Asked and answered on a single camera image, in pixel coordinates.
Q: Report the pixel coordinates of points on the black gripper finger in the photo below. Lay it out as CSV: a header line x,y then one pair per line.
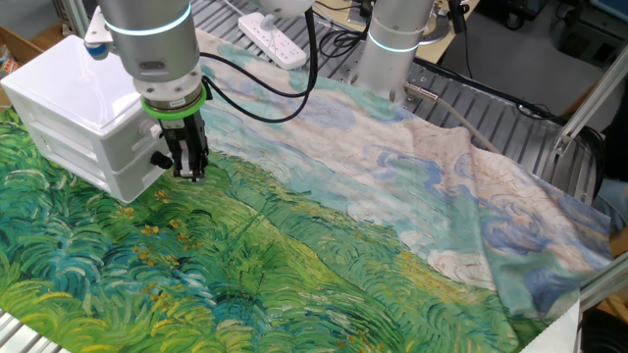
x,y
197,162
180,162

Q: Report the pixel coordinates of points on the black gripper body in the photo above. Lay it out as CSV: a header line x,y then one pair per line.
x,y
182,131

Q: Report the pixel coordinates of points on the white plastic drawer cabinet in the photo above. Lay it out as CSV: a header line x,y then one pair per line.
x,y
64,83

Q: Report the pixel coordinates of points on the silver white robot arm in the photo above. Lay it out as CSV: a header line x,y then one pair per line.
x,y
157,49

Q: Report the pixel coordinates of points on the white power strip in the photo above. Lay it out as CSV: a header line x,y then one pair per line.
x,y
275,41

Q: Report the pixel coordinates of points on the painted landscape print tablecloth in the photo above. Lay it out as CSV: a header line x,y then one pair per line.
x,y
343,245

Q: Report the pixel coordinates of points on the open brown cardboard box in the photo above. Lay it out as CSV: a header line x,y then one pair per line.
x,y
19,49

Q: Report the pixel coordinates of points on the light wooden desk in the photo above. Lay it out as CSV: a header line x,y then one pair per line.
x,y
444,53

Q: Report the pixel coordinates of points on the brown wooden side desk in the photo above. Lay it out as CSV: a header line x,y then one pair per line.
x,y
619,242

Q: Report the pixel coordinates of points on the wrist camera on silver bracket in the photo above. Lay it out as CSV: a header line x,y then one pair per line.
x,y
98,29

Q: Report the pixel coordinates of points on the round silver base plate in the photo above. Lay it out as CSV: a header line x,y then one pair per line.
x,y
436,29

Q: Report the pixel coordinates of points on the aluminium frame post with foot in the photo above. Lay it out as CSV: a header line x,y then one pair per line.
x,y
593,98

